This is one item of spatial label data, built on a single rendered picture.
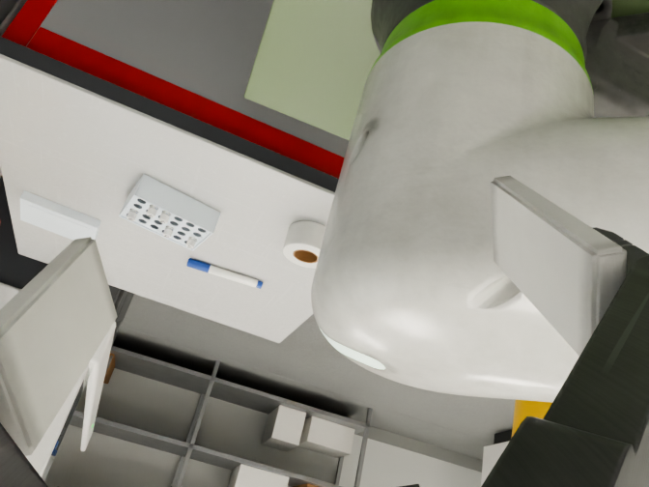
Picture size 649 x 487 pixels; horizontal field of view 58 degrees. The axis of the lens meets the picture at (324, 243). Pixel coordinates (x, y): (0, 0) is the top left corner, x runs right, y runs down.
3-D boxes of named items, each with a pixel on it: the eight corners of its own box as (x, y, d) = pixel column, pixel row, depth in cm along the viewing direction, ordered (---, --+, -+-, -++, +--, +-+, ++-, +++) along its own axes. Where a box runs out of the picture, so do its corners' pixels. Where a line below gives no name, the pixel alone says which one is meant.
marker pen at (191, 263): (264, 279, 105) (261, 287, 104) (262, 283, 107) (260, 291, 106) (189, 256, 103) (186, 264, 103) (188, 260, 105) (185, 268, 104)
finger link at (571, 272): (595, 253, 12) (630, 247, 12) (489, 177, 19) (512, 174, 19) (592, 375, 13) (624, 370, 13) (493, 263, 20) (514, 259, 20)
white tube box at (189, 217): (220, 212, 88) (212, 233, 86) (200, 231, 95) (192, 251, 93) (143, 173, 83) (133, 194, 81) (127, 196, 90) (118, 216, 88)
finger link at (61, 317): (34, 457, 13) (1, 462, 13) (119, 318, 20) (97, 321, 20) (-10, 342, 12) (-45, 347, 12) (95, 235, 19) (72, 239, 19)
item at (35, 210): (100, 220, 99) (97, 228, 98) (96, 240, 106) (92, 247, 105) (24, 189, 95) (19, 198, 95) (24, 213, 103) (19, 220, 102)
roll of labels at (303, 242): (286, 238, 90) (279, 260, 89) (292, 214, 84) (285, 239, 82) (329, 250, 91) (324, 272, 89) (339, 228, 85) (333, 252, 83)
